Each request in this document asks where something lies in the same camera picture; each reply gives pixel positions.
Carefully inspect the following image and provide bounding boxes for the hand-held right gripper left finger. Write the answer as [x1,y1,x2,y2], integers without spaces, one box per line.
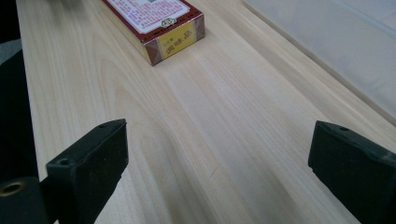
[46,118,130,224]

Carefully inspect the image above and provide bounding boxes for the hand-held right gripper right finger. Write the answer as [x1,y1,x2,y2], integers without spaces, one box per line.
[307,119,396,224]

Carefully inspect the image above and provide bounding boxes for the red and yellow box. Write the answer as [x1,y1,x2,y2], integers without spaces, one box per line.
[102,0,206,67]

